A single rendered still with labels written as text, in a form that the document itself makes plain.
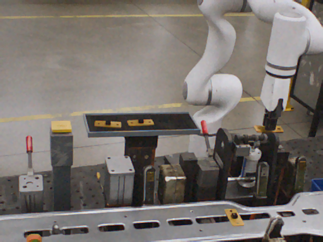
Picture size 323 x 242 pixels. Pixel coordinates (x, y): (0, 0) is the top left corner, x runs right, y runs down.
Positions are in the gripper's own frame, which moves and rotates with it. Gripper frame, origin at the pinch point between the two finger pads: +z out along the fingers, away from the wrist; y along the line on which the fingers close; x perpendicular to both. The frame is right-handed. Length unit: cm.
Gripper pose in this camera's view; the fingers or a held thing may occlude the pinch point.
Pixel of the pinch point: (269, 121)
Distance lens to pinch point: 154.4
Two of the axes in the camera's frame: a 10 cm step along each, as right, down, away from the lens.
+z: -1.0, 8.6, 5.1
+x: 9.9, 0.1, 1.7
